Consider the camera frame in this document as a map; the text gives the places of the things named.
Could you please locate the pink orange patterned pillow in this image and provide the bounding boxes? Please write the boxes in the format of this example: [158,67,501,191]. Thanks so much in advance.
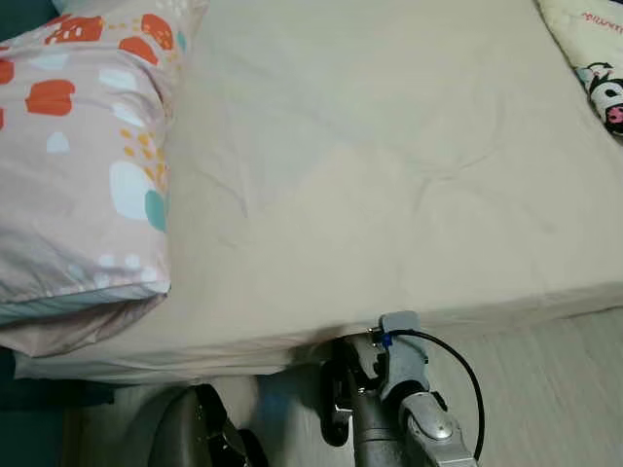
[0,0,210,356]

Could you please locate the cream cartoon print pillow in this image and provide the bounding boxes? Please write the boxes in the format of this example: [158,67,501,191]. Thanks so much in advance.
[535,0,623,142]

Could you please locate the blue upholstered bed frame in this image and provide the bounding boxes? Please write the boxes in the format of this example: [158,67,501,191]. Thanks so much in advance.
[0,348,118,467]

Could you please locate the bed with cream sheet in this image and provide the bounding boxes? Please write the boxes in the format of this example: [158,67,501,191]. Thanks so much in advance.
[0,0,623,382]

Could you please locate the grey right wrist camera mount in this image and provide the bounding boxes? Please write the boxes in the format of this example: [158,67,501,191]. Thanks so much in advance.
[378,311,431,400]

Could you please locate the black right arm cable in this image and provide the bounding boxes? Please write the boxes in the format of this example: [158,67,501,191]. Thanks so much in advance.
[394,329,486,458]

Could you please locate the grey right robot leg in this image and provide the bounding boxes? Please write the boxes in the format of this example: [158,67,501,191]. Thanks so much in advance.
[321,384,405,467]

